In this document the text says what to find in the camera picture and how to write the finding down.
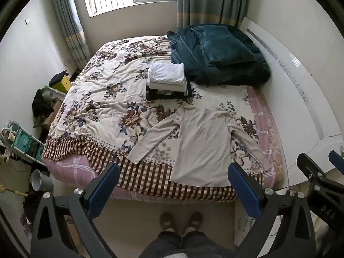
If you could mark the narrow teal curtain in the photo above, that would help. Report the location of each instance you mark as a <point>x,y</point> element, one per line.
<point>72,32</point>

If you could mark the floral bed sheet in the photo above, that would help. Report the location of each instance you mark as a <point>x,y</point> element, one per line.
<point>107,91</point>

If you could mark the brown checkered blanket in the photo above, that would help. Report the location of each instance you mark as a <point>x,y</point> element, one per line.
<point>150,174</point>

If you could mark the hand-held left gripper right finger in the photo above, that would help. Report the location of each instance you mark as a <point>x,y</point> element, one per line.
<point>246,193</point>

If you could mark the person's shoe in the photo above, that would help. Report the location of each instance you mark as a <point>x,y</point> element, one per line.
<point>194,220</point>
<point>167,221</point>

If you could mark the person's right shoe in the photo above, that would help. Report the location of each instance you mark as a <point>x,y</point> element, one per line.
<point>194,220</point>

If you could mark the person's leg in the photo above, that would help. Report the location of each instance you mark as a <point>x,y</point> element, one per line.
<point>204,244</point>
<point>162,244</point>

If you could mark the person's right leg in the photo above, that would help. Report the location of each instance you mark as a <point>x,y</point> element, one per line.
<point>204,244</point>

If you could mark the wooden stick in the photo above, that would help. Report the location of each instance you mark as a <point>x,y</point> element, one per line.
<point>18,192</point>

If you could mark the wide teal curtain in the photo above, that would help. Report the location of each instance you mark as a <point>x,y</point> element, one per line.
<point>209,2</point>

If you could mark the beige long-sleeve shirt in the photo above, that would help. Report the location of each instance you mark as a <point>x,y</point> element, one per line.
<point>201,145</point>

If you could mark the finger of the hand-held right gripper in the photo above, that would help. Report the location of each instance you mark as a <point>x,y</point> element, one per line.
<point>311,168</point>
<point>337,160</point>

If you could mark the teal fleece blanket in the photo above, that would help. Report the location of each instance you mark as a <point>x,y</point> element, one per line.
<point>228,72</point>

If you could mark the person's left shoe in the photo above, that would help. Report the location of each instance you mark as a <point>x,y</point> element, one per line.
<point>167,221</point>

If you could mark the cardboard box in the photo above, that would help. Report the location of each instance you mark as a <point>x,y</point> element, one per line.
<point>52,115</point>

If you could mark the teal storage rack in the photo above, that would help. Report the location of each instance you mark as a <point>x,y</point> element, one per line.
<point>25,141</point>

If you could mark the yellow box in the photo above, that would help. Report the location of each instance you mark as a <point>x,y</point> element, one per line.
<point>63,84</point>

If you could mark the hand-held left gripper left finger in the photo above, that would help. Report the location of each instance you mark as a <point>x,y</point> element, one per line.
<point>103,190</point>

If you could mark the person's left leg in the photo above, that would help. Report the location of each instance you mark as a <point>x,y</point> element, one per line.
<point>162,244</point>

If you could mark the dark folded garment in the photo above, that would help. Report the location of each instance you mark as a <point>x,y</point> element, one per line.
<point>156,95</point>

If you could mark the black cloth item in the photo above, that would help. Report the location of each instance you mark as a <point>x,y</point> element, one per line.
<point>57,78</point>

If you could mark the white plastic basket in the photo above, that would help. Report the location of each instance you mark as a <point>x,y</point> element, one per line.
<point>53,92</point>

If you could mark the grey bucket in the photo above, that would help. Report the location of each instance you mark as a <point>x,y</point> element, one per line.
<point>44,184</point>

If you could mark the black bag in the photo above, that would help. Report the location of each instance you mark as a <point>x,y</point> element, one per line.
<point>41,106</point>

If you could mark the teal pillow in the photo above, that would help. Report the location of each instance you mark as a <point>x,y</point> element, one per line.
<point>223,45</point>

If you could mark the white headboard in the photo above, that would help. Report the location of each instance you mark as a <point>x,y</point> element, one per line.
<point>295,91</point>

